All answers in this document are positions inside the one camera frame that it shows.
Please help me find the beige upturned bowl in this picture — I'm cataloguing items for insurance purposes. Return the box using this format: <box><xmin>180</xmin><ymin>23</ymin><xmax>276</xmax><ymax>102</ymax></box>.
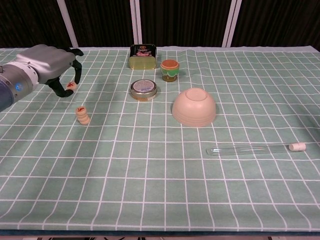
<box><xmin>171</xmin><ymin>87</ymin><xmax>217</xmax><ymax>128</ymax></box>

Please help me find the glass test tube white stopper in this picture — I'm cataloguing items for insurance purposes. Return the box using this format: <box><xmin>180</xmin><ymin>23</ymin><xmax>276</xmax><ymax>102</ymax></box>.
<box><xmin>205</xmin><ymin>142</ymin><xmax>307</xmax><ymax>158</ymax></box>

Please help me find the small orange jar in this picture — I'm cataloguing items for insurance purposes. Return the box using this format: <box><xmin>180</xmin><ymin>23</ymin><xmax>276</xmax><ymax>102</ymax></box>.
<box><xmin>160</xmin><ymin>59</ymin><xmax>180</xmax><ymax>82</ymax></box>

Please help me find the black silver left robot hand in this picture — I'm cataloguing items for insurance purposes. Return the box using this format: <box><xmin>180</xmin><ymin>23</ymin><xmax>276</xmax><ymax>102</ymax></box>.
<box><xmin>15</xmin><ymin>44</ymin><xmax>85</xmax><ymax>98</ymax></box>

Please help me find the black luncheon meat tin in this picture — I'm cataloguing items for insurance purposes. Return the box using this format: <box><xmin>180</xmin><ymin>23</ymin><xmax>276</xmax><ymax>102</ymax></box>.
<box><xmin>128</xmin><ymin>44</ymin><xmax>157</xmax><ymax>70</ymax></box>

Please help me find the white partition frame bar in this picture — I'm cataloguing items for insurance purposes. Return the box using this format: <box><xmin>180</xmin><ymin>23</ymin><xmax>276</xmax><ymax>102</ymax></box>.
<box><xmin>222</xmin><ymin>0</ymin><xmax>242</xmax><ymax>48</ymax></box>
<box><xmin>129</xmin><ymin>0</ymin><xmax>143</xmax><ymax>46</ymax></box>
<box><xmin>56</xmin><ymin>0</ymin><xmax>79</xmax><ymax>48</ymax></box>

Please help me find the green checked tablecloth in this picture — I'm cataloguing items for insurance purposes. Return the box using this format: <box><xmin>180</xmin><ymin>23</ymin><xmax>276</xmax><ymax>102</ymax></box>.
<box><xmin>0</xmin><ymin>45</ymin><xmax>320</xmax><ymax>232</ymax></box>

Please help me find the round metal tin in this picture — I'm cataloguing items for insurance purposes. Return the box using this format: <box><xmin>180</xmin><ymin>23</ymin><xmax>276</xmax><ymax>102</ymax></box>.
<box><xmin>129</xmin><ymin>79</ymin><xmax>158</xmax><ymax>102</ymax></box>

